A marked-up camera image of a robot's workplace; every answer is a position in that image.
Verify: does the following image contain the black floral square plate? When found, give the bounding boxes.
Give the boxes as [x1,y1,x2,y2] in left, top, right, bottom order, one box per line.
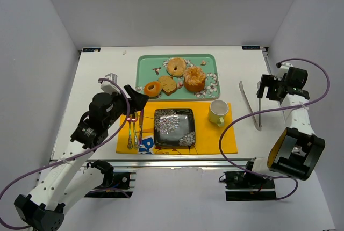
[153,108,196,147]

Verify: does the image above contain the pale yellow mug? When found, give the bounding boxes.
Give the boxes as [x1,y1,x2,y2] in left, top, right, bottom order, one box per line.
[208,99,229,127]

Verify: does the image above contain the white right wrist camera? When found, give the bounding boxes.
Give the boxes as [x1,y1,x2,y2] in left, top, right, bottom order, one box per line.
[275,62,292,81]

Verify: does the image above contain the blue corner sticker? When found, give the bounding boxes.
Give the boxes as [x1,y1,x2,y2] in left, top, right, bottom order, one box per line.
[241,45,261,50]
[82,47,101,53]

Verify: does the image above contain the orange donut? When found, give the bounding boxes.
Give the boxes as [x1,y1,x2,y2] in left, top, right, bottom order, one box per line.
[144,81,162,98]

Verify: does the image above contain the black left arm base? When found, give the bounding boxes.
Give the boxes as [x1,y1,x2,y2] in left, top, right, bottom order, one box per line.
[84,160,136,199]

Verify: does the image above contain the sugar-topped bundt cake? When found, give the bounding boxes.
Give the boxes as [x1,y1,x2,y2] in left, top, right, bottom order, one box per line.
[183,66,206,92]

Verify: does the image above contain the iridescent fork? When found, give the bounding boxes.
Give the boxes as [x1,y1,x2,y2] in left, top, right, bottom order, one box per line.
[127,114,133,150]

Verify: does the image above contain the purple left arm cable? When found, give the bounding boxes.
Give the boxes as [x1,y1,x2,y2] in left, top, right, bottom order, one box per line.
[0,77,133,228]

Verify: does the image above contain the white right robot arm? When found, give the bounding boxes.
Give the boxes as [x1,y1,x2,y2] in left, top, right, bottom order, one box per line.
[247,63,325,181]

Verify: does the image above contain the iridescent spoon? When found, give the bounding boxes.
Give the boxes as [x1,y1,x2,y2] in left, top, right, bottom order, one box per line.
[132,112,139,150]

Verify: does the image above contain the aluminium table frame rail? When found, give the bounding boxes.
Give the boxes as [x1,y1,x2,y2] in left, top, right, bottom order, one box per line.
[103,154,232,168]

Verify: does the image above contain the yellow placemat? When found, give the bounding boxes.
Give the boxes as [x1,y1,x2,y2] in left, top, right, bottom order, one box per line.
[116,102,225,155]

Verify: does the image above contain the brown bread slice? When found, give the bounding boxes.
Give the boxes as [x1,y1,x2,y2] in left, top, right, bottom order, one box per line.
[158,76,177,96]

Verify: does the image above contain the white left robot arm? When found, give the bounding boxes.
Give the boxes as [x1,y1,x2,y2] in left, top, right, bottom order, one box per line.
[14,85,149,230]

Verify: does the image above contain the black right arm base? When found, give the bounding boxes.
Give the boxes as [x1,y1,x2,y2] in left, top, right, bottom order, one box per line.
[219,171,277,201]

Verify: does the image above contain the pale glazed bagel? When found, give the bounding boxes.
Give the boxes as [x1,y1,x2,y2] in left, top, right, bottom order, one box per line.
[166,57,187,77]

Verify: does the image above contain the blue left corner sticker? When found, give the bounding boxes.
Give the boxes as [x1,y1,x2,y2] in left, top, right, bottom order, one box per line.
[82,47,101,53]

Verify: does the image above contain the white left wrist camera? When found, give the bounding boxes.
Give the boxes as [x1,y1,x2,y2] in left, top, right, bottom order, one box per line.
[98,73,120,95]

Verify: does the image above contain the iridescent knife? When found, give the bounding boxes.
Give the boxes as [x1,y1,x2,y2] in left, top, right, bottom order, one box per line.
[139,109,144,147]

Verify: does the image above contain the green floral tray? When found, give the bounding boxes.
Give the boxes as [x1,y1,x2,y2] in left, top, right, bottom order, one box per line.
[135,54,220,101]

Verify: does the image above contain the silver metal tongs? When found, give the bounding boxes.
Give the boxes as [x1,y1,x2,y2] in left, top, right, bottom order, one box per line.
[239,81,262,131]

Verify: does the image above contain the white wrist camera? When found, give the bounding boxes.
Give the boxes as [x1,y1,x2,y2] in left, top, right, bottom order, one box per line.
[275,62,292,81]
[98,73,120,95]

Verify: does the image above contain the blue right corner sticker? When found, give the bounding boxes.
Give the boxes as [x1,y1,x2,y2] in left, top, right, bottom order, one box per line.
[241,45,261,50]

